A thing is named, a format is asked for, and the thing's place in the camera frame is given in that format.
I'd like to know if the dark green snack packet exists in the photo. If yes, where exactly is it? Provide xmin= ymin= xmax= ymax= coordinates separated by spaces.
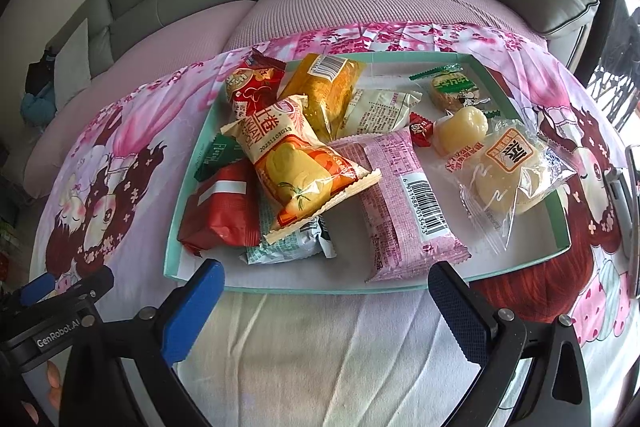
xmin=194 ymin=133 xmax=245 ymax=182

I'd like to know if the light grey small cushion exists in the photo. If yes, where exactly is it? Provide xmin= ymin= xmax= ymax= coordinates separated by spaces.
xmin=53 ymin=20 xmax=91 ymax=112

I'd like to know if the cream snack packet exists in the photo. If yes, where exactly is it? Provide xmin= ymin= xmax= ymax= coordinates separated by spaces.
xmin=336 ymin=89 xmax=422 ymax=138

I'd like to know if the small red candy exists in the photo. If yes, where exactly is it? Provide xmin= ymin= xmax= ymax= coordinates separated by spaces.
xmin=409 ymin=112 xmax=434 ymax=147

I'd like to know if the red snack bag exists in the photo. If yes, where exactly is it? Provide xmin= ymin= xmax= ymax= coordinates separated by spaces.
xmin=224 ymin=48 xmax=286 ymax=119

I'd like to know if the clear yellow pastry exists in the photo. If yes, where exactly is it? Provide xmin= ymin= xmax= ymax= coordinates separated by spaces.
xmin=435 ymin=119 xmax=577 ymax=255

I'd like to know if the pink ribbed sofa cover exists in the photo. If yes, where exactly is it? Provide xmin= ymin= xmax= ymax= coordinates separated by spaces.
xmin=23 ymin=0 xmax=546 ymax=198

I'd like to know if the yellow jelly cup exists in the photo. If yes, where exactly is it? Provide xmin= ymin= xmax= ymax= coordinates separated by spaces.
xmin=434 ymin=106 xmax=488 ymax=157

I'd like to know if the orange cake packet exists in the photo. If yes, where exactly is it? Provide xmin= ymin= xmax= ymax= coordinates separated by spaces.
xmin=279 ymin=53 xmax=364 ymax=143

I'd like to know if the green white snack packet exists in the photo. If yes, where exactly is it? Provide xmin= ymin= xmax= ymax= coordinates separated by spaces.
xmin=240 ymin=194 xmax=336 ymax=265

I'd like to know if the teal cardboard tray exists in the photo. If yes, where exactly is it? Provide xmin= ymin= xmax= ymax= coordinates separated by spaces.
xmin=164 ymin=52 xmax=570 ymax=295

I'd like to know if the pink snack packet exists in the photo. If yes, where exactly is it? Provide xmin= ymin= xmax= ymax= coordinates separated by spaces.
xmin=331 ymin=127 xmax=471 ymax=282

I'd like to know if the teal cloth item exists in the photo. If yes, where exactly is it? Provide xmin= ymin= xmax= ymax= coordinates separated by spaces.
xmin=20 ymin=82 xmax=56 ymax=128

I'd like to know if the yellow orange bread packet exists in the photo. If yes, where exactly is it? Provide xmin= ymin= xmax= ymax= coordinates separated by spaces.
xmin=220 ymin=94 xmax=382 ymax=244

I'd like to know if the dark red snack packet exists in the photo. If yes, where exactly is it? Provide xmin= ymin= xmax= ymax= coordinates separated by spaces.
xmin=178 ymin=159 xmax=262 ymax=254

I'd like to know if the pink anime print cloth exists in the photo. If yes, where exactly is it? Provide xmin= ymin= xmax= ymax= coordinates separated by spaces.
xmin=34 ymin=22 xmax=639 ymax=426

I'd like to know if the green wrapped round cookie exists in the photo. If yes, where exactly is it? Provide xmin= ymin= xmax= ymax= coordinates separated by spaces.
xmin=409 ymin=63 xmax=501 ymax=119

